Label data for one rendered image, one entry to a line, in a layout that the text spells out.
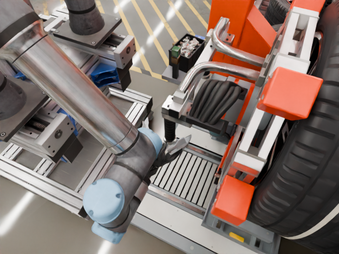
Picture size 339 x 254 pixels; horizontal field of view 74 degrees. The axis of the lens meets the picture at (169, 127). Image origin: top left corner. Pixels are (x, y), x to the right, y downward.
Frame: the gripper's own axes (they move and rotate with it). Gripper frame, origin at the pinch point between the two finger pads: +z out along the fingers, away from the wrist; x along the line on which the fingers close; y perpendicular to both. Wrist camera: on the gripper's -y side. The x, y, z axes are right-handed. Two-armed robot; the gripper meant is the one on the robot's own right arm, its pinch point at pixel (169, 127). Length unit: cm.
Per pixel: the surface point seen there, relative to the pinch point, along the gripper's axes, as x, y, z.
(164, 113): 0.4, 9.6, -2.3
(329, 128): -32.4, 27.0, -4.3
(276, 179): -29.2, 16.2, -11.6
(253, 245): -49, -66, -6
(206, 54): -3.0, 15.0, 19.3
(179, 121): -4.0, 8.7, -2.2
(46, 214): 63, -83, -40
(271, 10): -15, -41, 159
